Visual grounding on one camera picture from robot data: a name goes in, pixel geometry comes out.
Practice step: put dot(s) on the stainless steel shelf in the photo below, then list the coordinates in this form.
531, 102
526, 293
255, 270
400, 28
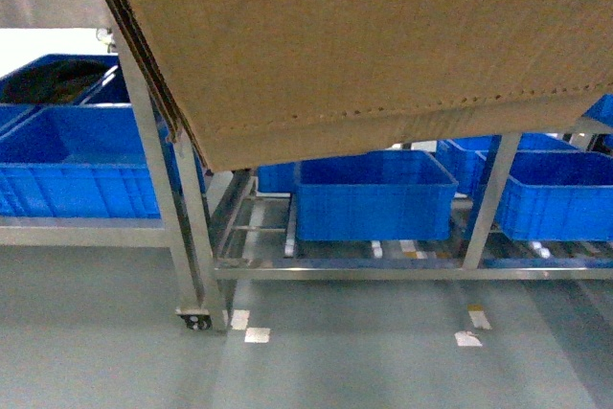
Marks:
191, 236

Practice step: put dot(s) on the brown cardboard box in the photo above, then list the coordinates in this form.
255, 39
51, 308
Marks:
257, 82

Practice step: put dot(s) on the blue plastic crate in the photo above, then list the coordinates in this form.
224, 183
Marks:
380, 195
84, 161
557, 195

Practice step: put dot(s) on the black plastic bag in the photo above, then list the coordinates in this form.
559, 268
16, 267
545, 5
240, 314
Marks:
55, 82

